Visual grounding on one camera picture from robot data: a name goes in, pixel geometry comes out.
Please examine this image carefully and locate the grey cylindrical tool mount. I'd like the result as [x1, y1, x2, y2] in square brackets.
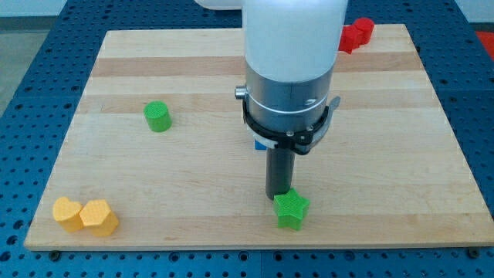
[235, 65, 340, 155]

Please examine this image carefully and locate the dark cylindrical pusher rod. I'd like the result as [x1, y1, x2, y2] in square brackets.
[266, 148, 295, 200]

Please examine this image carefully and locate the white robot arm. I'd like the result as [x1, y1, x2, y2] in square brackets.
[196, 0, 348, 199]

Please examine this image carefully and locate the green star block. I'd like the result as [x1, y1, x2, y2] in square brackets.
[273, 188, 310, 231]

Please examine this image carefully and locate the red star block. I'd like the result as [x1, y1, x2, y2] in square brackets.
[338, 25, 364, 54]

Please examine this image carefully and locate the blue block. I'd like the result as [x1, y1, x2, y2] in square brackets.
[255, 141, 267, 151]

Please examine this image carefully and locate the red cylinder block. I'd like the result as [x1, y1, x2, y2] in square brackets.
[354, 17, 374, 45]

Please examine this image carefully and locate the wooden board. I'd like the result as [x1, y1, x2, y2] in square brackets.
[25, 24, 493, 251]

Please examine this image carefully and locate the green cylinder block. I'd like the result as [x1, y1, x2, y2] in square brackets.
[143, 100, 172, 132]

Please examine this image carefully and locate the yellow hexagon block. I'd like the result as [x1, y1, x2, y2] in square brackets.
[80, 199, 119, 237]

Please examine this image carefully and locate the yellow heart block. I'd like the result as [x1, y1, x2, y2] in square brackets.
[52, 196, 84, 233]

